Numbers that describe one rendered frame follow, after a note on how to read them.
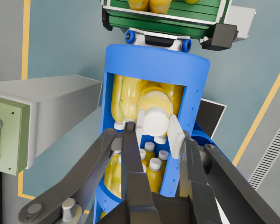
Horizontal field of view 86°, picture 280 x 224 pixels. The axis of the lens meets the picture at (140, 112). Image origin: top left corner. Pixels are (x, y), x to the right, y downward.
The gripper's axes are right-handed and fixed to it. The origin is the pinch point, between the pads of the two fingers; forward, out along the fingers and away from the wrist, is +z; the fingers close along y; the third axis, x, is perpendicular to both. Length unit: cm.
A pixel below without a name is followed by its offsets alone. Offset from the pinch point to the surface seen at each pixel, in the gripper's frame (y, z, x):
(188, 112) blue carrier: 8.7, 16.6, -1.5
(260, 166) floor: 142, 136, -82
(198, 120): 53, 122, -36
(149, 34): -3.8, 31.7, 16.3
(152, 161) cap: 3.9, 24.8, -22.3
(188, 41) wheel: 9.4, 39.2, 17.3
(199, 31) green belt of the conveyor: 14, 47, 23
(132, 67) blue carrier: -5.7, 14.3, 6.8
